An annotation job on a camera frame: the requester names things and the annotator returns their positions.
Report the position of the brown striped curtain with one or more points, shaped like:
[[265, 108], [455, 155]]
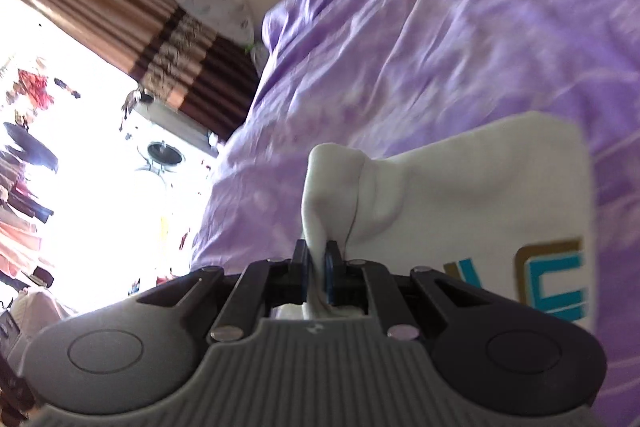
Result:
[[182, 63]]

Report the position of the white washing machine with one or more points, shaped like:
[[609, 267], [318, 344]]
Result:
[[167, 141]]

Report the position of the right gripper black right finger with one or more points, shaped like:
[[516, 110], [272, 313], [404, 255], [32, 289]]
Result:
[[495, 352]]

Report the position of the purple floral bed quilt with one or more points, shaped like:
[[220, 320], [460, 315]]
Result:
[[387, 76]]

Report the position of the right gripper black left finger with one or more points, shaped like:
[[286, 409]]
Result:
[[132, 354]]

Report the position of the hanging laundry clothes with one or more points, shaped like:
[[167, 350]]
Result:
[[25, 95]]

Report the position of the white small shirt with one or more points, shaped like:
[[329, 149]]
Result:
[[507, 207]]

